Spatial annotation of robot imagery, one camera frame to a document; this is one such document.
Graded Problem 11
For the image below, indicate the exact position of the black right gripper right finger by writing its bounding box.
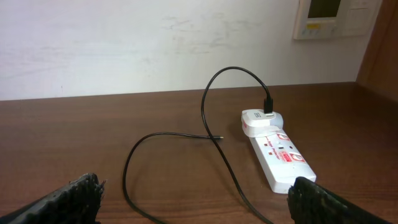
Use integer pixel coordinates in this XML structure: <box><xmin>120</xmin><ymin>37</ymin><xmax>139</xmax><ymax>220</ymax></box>
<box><xmin>287</xmin><ymin>177</ymin><xmax>389</xmax><ymax>224</ymax></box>

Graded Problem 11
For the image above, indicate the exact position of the brown wooden side panel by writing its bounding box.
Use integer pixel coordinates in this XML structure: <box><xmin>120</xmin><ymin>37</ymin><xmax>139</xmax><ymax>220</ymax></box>
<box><xmin>356</xmin><ymin>0</ymin><xmax>397</xmax><ymax>101</ymax></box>

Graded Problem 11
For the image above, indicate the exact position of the white USB charger plug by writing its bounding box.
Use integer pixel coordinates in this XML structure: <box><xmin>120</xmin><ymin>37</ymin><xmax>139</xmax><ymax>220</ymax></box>
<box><xmin>241</xmin><ymin>109</ymin><xmax>277</xmax><ymax>128</ymax></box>

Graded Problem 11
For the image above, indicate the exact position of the white power strip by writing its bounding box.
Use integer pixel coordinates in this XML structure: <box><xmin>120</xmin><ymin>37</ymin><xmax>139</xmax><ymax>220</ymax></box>
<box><xmin>242</xmin><ymin>112</ymin><xmax>317</xmax><ymax>194</ymax></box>

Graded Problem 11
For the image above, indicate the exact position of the black USB charging cable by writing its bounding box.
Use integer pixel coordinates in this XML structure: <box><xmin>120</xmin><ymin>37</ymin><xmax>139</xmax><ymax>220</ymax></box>
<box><xmin>122</xmin><ymin>66</ymin><xmax>274</xmax><ymax>224</ymax></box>

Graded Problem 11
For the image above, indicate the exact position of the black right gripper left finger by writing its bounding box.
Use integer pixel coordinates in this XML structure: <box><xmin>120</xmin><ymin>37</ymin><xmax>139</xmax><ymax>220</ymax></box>
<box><xmin>1</xmin><ymin>173</ymin><xmax>105</xmax><ymax>224</ymax></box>

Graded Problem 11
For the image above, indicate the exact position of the white wall control panel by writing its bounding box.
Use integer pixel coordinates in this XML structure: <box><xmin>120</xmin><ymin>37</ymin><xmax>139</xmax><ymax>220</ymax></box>
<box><xmin>293</xmin><ymin>0</ymin><xmax>381</xmax><ymax>40</ymax></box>

